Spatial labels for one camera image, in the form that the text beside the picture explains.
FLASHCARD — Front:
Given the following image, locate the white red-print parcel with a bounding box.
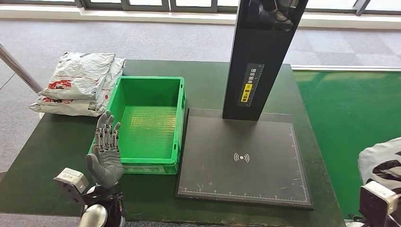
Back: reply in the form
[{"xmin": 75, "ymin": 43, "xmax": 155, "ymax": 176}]
[{"xmin": 358, "ymin": 137, "xmax": 401, "ymax": 195}]

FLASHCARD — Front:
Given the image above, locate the dark window frame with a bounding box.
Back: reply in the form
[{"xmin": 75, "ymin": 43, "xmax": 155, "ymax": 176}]
[{"xmin": 0, "ymin": 0, "xmax": 401, "ymax": 16}]

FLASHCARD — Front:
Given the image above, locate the black inbound scanner machine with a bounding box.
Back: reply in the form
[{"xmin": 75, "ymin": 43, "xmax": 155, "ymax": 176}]
[{"xmin": 175, "ymin": 0, "xmax": 314, "ymax": 210}]

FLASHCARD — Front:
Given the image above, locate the silver metal pole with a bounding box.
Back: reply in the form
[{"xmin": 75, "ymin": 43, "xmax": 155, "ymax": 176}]
[{"xmin": 0, "ymin": 43, "xmax": 44, "ymax": 94}]

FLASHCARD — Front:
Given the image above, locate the green plastic crate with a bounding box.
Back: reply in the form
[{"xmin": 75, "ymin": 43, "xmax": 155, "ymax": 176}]
[{"xmin": 88, "ymin": 76, "xmax": 186, "ymax": 175}]

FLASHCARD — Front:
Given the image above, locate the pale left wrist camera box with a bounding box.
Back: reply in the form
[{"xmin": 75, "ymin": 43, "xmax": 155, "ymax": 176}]
[{"xmin": 53, "ymin": 167, "xmax": 89, "ymax": 204}]

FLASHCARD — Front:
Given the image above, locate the yellow black scanner label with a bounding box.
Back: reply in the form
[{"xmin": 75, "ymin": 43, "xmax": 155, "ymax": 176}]
[{"xmin": 237, "ymin": 63, "xmax": 265, "ymax": 107}]

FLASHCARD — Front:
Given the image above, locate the dark green table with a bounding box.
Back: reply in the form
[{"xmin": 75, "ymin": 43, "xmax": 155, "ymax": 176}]
[{"xmin": 0, "ymin": 59, "xmax": 345, "ymax": 227}]

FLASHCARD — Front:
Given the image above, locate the white poly mailer parcel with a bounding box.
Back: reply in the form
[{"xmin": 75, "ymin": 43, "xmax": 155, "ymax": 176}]
[
  {"xmin": 29, "ymin": 58, "xmax": 125, "ymax": 117},
  {"xmin": 39, "ymin": 52, "xmax": 116, "ymax": 100}
]

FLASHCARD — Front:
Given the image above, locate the silver conveyor edge rail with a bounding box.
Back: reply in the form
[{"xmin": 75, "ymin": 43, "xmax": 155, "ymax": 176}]
[{"xmin": 290, "ymin": 65, "xmax": 401, "ymax": 72}]

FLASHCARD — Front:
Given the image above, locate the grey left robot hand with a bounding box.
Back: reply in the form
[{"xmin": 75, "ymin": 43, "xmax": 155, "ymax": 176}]
[{"xmin": 86, "ymin": 110, "xmax": 124, "ymax": 189}]

